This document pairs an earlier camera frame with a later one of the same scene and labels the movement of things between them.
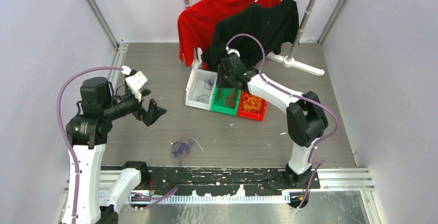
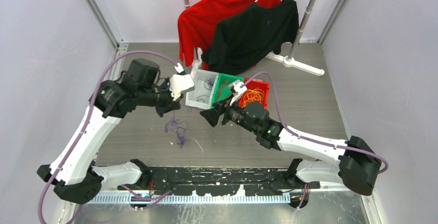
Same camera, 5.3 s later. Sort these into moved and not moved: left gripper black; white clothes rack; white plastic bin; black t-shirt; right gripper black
Moved: right gripper black; left gripper black
Not moved: white clothes rack; black t-shirt; white plastic bin
